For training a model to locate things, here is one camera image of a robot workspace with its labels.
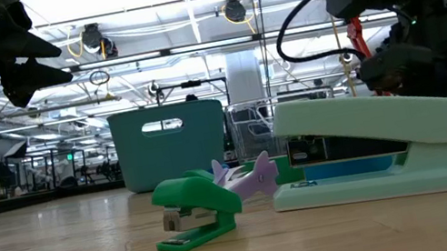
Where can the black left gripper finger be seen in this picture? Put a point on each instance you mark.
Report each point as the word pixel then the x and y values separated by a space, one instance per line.
pixel 31 81
pixel 34 48

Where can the large mint green stapler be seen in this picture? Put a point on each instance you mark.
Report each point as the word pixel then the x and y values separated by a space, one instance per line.
pixel 389 124

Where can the purple staple remover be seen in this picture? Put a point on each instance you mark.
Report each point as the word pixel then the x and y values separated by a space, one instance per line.
pixel 256 182

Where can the teal plastic bin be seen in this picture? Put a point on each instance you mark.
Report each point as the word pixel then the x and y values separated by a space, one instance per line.
pixel 139 168

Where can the clear plastic container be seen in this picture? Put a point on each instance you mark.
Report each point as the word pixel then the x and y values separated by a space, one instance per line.
pixel 252 129

